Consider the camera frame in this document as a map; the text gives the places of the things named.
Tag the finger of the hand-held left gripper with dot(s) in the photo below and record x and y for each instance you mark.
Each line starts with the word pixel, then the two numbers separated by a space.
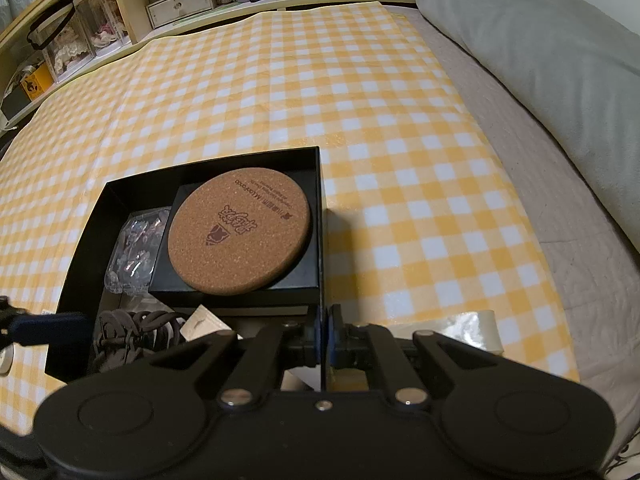
pixel 47 327

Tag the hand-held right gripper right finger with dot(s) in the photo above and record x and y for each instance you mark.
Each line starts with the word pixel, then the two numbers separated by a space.
pixel 334 342

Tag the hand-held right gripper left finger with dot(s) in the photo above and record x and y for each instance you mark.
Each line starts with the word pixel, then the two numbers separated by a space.
pixel 314 340

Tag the small black lidded box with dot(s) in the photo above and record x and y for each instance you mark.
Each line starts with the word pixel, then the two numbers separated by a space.
pixel 295 272

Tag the large black box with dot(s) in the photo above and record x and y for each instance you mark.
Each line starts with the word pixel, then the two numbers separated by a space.
pixel 100 240

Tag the clear plastic bag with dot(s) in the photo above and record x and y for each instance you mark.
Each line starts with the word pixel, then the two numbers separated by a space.
pixel 135 255

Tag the round cork coaster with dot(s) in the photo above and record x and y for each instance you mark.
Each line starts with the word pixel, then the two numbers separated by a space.
pixel 235 240

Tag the glossy clear tape strip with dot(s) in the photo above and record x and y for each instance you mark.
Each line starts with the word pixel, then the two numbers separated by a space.
pixel 450 327

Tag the yellow printed box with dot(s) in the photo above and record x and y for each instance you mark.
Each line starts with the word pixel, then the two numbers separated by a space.
pixel 36 84

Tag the beige bed sheet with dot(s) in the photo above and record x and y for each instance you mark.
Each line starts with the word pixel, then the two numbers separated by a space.
pixel 565 240

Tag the yellow white checkered cloth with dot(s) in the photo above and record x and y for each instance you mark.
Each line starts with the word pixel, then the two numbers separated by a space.
pixel 310 85

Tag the clear display boxes with dolls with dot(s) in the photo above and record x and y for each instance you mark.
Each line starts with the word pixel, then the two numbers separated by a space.
pixel 85 35

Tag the white small drawer box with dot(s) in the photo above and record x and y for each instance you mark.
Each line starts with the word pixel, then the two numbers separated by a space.
pixel 180 5

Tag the grey pillow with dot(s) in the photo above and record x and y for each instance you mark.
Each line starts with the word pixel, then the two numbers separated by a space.
pixel 540 60

